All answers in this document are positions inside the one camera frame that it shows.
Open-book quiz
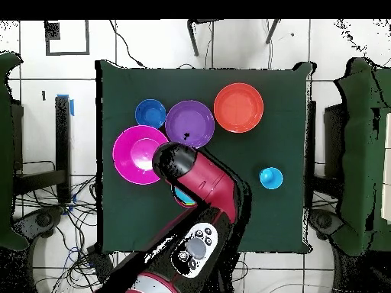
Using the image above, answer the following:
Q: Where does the black camera stand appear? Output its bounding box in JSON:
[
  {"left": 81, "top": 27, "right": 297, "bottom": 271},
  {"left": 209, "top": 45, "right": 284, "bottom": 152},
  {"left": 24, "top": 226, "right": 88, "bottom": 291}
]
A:
[{"left": 186, "top": 18, "right": 281, "bottom": 58}]

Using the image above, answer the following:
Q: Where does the wide orange bowl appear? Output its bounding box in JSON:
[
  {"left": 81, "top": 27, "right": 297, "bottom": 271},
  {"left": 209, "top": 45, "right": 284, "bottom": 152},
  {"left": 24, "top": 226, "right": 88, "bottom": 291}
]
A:
[{"left": 213, "top": 82, "right": 264, "bottom": 134}]

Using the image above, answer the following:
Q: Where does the black round machine base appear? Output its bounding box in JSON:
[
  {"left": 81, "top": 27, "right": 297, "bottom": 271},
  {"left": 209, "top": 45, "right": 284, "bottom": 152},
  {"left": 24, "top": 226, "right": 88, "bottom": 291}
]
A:
[
  {"left": 13, "top": 207, "right": 66, "bottom": 240},
  {"left": 307, "top": 208, "right": 345, "bottom": 241}
]

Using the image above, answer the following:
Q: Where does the green-clothed side table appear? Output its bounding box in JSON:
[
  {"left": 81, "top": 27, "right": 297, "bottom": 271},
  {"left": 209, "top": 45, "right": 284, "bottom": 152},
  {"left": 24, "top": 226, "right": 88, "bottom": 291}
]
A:
[
  {"left": 331, "top": 57, "right": 391, "bottom": 256},
  {"left": 0, "top": 51, "right": 30, "bottom": 251}
]

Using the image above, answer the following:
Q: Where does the tangle of floor cables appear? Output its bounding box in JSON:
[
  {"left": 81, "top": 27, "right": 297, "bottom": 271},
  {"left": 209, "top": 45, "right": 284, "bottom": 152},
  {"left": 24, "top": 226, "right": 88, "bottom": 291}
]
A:
[{"left": 14, "top": 159, "right": 129, "bottom": 293}]

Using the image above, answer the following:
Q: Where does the dark green tablecloth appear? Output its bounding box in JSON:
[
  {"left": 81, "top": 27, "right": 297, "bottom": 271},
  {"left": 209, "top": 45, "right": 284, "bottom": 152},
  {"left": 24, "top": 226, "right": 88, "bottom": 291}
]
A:
[{"left": 95, "top": 60, "right": 315, "bottom": 256}]

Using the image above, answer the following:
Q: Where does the light blue small bowl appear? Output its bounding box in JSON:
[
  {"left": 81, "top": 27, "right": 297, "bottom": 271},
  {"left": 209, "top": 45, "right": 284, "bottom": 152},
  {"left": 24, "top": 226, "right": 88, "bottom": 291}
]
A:
[{"left": 170, "top": 185, "right": 197, "bottom": 206}]

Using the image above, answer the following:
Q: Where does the wide purple bowl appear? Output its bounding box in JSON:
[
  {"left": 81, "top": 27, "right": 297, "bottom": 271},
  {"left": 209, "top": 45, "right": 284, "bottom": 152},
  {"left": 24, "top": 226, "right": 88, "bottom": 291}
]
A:
[{"left": 165, "top": 99, "right": 216, "bottom": 150}]

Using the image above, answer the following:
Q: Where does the thin black floor cable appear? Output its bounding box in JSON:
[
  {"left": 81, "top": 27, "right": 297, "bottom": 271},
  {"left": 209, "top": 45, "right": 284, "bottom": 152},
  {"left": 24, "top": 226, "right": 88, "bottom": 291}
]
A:
[{"left": 108, "top": 19, "right": 148, "bottom": 69}]

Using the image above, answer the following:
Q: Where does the dark blue small bowl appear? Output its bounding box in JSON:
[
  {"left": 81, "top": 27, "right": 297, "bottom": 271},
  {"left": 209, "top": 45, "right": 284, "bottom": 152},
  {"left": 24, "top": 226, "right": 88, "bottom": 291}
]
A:
[{"left": 134, "top": 98, "right": 168, "bottom": 130}]

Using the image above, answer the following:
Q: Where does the large pink bowl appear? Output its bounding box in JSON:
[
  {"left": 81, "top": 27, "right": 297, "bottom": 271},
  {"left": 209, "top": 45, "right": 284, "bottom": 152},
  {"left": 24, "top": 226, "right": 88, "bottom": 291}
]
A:
[{"left": 111, "top": 124, "right": 170, "bottom": 186}]

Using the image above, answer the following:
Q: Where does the black bench frame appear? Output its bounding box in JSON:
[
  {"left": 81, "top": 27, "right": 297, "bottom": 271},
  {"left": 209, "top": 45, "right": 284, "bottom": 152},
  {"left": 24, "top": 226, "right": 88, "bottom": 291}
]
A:
[
  {"left": 11, "top": 95, "right": 73, "bottom": 204},
  {"left": 305, "top": 100, "right": 348, "bottom": 184}
]

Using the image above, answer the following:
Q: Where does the light blue plastic cup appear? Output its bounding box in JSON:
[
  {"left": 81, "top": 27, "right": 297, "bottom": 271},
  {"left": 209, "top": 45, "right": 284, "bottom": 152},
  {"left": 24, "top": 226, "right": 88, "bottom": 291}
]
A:
[{"left": 258, "top": 166, "right": 284, "bottom": 191}]

